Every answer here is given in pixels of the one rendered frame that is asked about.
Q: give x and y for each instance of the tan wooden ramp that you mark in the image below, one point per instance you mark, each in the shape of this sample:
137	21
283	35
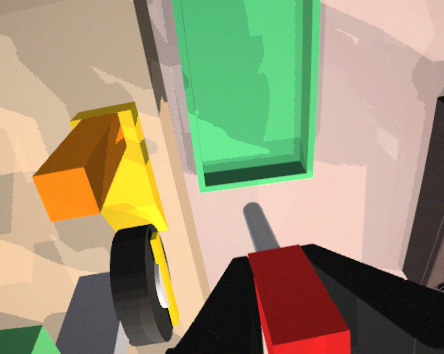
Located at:
58	58

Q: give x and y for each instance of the red-headed pin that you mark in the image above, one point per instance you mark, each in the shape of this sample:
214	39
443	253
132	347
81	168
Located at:
298	316

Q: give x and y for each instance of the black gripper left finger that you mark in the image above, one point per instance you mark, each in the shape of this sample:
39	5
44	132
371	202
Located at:
229	319

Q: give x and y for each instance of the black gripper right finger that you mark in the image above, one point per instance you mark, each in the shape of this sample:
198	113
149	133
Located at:
386	314

